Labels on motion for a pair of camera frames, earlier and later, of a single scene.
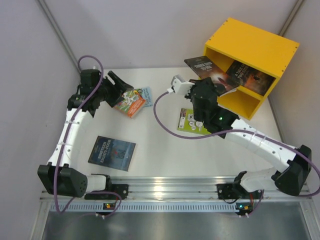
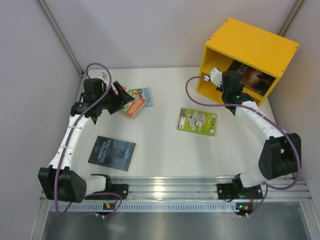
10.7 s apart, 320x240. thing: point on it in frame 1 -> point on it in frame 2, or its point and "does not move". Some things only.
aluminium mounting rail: (172, 194) does not move
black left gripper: (111, 87) -> (116, 97)
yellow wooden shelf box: (263, 51) does not move
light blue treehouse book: (146, 94) does not move
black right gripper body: (206, 85) -> (235, 81)
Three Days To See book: (203, 67) -> (253, 78)
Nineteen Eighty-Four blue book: (112, 153) does not move
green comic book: (187, 122) does not move
